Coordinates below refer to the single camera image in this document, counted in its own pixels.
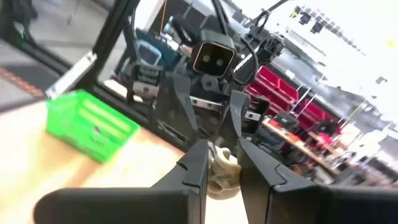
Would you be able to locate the red storage bin shelf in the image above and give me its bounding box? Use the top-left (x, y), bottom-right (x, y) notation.
top-left (245, 65), bottom-right (330, 125)

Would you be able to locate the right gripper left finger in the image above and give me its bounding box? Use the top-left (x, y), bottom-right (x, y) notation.
top-left (34, 139), bottom-right (209, 224)

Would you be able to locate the silver aluminium post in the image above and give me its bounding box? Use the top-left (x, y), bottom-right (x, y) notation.
top-left (45, 51), bottom-right (98, 100)

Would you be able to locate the green plastic basket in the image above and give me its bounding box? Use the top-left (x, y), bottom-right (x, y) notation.
top-left (45, 89), bottom-right (141, 164)

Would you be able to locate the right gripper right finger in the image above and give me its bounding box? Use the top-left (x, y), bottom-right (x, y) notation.
top-left (238, 138), bottom-right (398, 224)

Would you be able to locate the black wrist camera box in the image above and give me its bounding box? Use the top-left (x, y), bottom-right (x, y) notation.
top-left (190, 29), bottom-right (239, 79)

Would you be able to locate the wooden workbench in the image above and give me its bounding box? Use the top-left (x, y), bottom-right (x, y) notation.
top-left (261, 118), bottom-right (343, 177)

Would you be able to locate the pale green toy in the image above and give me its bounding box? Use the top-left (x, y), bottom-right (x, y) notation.
top-left (206, 146), bottom-right (243, 200)

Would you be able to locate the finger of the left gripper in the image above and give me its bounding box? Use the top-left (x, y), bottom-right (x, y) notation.
top-left (172, 74), bottom-right (200, 141)
top-left (229, 90), bottom-right (251, 138)

